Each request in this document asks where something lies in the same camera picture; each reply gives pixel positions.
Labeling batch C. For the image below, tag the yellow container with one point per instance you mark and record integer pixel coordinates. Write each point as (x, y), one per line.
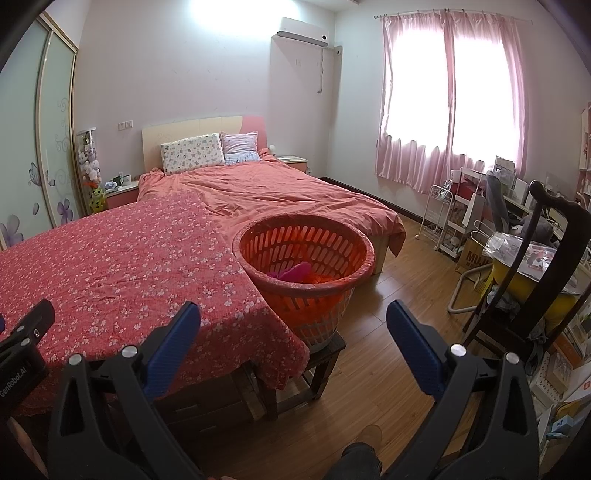
(561, 302)

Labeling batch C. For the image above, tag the cream and pink headboard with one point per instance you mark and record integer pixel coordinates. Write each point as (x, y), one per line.
(194, 127)

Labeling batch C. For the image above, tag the clear bag of items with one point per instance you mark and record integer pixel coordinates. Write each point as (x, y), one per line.
(512, 247)

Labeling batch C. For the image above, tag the dark wooden stool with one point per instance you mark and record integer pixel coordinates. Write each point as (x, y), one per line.
(323, 364)

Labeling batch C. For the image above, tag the green and yellow plush toy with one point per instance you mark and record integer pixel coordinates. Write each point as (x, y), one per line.
(98, 199)

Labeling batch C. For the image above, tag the white wall switch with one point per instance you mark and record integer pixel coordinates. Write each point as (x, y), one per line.
(125, 124)

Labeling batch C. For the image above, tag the dark mug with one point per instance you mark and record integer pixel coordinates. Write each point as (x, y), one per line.
(124, 179)

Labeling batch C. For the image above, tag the stack of cardboard boxes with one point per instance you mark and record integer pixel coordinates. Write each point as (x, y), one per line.
(563, 392)

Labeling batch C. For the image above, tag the white air conditioner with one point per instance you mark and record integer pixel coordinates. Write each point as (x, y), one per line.
(302, 32)

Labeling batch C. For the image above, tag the curtain rod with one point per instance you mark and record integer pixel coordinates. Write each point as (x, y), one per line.
(461, 16)

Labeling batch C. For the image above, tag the picture frames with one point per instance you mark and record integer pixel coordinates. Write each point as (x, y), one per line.
(505, 175)

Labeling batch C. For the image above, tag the dark wooden chair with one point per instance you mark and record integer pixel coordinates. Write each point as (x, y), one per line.
(565, 230)

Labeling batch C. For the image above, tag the hanging column of plush toys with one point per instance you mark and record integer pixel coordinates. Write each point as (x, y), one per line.
(90, 159)

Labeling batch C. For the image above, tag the person's leg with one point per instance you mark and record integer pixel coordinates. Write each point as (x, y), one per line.
(353, 461)

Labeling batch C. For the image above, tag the table with red floral cloth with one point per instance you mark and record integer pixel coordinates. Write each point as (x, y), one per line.
(115, 277)

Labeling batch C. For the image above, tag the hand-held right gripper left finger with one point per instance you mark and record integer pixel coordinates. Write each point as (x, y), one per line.
(173, 346)

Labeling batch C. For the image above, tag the orange plastic laundry basket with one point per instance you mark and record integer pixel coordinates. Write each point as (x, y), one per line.
(323, 318)

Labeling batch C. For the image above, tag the white storage cart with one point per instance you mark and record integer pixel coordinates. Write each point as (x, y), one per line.
(464, 207)

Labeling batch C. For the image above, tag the pink curtain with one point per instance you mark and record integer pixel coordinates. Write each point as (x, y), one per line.
(411, 166)

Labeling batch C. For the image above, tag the floral print pillow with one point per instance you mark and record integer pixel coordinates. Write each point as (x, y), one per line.
(191, 154)

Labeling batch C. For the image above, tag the white tubular frame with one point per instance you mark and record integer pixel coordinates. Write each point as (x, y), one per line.
(455, 295)

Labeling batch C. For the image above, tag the grey office chair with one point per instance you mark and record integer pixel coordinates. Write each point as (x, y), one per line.
(498, 198)

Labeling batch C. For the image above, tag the pink nightstand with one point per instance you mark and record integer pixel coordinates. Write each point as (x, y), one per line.
(121, 196)
(293, 164)

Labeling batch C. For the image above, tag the striped pink pillow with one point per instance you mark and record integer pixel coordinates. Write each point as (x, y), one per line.
(240, 145)

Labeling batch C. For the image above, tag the brown paper bag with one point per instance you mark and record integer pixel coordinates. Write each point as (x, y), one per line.
(471, 258)

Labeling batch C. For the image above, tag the bed with red duvet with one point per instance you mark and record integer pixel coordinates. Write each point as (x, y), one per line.
(300, 194)

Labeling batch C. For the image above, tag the glass wardrobe with purple flowers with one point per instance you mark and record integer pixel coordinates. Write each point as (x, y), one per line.
(51, 138)

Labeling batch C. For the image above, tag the dark wooden table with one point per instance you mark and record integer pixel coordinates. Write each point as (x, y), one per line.
(217, 401)

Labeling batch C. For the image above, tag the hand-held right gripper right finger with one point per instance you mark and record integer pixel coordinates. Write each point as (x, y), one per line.
(415, 350)

